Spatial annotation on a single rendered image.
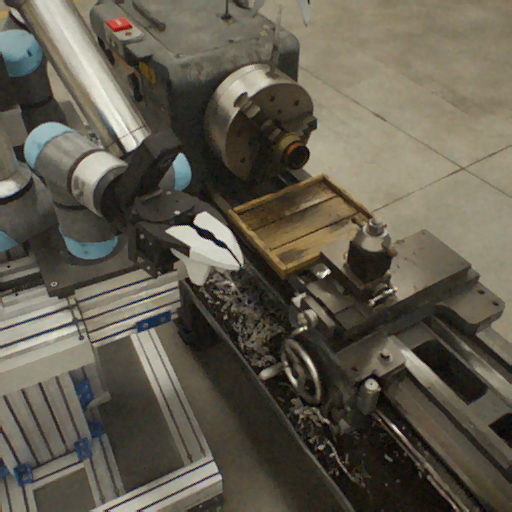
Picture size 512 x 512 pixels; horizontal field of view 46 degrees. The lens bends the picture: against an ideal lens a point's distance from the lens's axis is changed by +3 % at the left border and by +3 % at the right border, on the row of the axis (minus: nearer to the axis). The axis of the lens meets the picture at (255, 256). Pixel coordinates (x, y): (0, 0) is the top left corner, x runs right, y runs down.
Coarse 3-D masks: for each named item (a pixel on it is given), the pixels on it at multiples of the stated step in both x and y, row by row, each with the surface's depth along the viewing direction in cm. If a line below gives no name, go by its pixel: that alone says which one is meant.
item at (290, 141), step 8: (288, 136) 165; (296, 136) 167; (272, 144) 168; (280, 144) 165; (288, 144) 163; (296, 144) 163; (304, 144) 166; (272, 152) 167; (280, 152) 165; (288, 152) 163; (296, 152) 169; (304, 152) 166; (280, 160) 166; (288, 160) 163; (296, 160) 168; (304, 160) 167; (296, 168) 167
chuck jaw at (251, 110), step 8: (248, 96) 163; (240, 104) 163; (248, 104) 163; (248, 112) 162; (256, 112) 161; (256, 120) 162; (264, 120) 164; (264, 128) 163; (272, 128) 164; (272, 136) 165; (280, 136) 165
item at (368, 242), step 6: (384, 228) 133; (360, 234) 133; (366, 234) 132; (384, 234) 131; (360, 240) 132; (366, 240) 131; (372, 240) 131; (378, 240) 131; (384, 240) 131; (390, 240) 133; (360, 246) 132; (366, 246) 132; (372, 246) 131; (378, 246) 131
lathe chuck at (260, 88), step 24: (264, 72) 167; (240, 96) 163; (264, 96) 164; (288, 96) 169; (216, 120) 168; (240, 120) 164; (288, 120) 174; (216, 144) 171; (240, 144) 169; (240, 168) 175
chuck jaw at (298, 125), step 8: (312, 112) 177; (296, 120) 174; (304, 120) 174; (312, 120) 174; (280, 128) 174; (288, 128) 172; (296, 128) 171; (304, 128) 171; (312, 128) 176; (304, 136) 173
